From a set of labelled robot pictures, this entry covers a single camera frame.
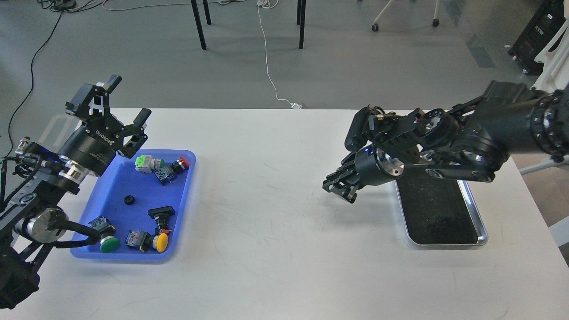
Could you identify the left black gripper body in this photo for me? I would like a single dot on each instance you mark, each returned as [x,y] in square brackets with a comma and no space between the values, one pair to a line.
[93,146]

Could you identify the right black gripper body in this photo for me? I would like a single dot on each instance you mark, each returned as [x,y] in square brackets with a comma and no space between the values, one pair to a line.
[375,167]

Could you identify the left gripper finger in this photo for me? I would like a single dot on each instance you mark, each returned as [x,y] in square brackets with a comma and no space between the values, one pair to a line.
[91,101]
[132,137]

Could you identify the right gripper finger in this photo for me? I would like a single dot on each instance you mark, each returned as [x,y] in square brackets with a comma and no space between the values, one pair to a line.
[344,179]
[346,191]

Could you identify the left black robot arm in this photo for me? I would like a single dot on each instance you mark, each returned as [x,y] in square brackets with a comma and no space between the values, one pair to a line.
[32,223]

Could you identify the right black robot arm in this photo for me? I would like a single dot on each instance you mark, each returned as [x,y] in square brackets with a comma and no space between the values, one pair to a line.
[471,141]

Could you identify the blue plastic tray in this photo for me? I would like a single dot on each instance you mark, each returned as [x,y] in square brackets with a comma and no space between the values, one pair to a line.
[121,179]

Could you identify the silver metal tray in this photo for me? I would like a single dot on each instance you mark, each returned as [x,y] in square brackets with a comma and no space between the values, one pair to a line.
[439,214]

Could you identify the green square push button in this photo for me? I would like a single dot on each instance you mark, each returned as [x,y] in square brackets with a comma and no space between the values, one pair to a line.
[148,164]

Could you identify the black square push button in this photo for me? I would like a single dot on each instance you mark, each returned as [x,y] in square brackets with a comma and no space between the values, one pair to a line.
[161,215]

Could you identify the green round push button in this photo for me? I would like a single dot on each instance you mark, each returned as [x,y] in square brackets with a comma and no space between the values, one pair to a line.
[108,242]

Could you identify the white chair base with wheels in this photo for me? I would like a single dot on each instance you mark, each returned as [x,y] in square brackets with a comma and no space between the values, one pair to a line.
[392,14]

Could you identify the black table leg left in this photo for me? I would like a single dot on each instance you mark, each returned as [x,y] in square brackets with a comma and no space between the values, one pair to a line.
[198,22]

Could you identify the black table leg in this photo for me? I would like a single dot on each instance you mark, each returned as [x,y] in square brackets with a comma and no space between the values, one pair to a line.
[300,21]
[198,22]

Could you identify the black table leg right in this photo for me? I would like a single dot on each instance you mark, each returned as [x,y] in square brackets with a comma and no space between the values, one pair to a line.
[300,21]

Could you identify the white office chair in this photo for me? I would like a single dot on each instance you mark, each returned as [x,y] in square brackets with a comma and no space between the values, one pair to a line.
[554,76]

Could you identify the black equipment case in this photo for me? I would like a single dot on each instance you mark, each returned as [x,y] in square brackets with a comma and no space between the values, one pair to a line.
[540,30]

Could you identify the blue grey switch block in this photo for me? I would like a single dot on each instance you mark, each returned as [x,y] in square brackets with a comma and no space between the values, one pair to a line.
[165,175]

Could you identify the red push button switch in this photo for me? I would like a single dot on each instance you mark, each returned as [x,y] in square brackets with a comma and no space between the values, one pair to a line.
[179,165]

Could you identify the yellow push button switch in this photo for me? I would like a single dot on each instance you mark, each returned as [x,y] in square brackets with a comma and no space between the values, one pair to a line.
[143,241]

